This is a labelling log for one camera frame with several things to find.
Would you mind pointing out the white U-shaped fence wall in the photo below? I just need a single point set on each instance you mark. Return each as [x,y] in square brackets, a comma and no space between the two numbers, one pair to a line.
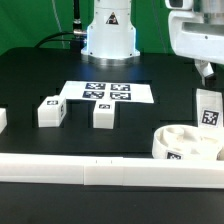
[117,171]

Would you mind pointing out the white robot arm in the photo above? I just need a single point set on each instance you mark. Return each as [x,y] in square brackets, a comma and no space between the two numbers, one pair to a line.
[111,37]

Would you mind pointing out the white sheet with tags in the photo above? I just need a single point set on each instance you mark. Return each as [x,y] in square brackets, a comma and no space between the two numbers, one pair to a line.
[124,92]

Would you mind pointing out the green backdrop curtain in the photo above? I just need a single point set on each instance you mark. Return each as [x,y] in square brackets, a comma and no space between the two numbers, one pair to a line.
[23,23]

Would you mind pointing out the white block at left edge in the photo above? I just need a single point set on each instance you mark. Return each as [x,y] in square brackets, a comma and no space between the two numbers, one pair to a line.
[3,119]

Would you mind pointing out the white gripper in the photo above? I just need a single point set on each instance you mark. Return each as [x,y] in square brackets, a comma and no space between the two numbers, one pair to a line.
[196,30]

